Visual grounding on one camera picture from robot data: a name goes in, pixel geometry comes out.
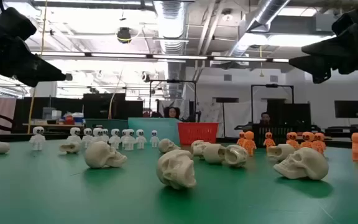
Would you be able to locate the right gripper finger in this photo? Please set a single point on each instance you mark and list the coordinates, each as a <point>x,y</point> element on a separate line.
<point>319,67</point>
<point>331,46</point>

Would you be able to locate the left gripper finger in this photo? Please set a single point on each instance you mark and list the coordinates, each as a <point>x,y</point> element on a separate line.
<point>36,70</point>
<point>36,84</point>

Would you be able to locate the black monitor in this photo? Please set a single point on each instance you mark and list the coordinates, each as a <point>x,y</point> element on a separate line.
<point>349,109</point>

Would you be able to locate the person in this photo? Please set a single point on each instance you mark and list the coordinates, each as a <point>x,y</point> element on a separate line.
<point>172,112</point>
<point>265,118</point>

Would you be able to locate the grey-blue plastic bin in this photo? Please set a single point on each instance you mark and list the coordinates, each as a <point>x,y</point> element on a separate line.
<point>117,124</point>

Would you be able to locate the white curtain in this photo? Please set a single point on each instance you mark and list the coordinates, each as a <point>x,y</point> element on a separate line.
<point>235,115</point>

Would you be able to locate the green table mat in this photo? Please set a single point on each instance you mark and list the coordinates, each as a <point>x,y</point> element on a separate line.
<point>57,193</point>

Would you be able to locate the teal translucent plastic bin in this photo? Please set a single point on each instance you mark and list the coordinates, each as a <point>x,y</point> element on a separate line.
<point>163,129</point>

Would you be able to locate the red slotted plastic basket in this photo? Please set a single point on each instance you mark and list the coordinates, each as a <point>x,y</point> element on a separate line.
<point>197,132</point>

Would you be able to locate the long ceiling light strip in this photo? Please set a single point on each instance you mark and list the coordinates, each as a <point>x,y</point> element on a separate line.
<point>179,57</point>

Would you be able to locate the black frame stand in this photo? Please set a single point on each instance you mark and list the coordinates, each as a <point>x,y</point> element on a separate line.
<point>272,85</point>
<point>172,81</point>

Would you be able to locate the black ceiling dome camera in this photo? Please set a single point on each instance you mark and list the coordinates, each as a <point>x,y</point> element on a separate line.
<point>124,35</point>

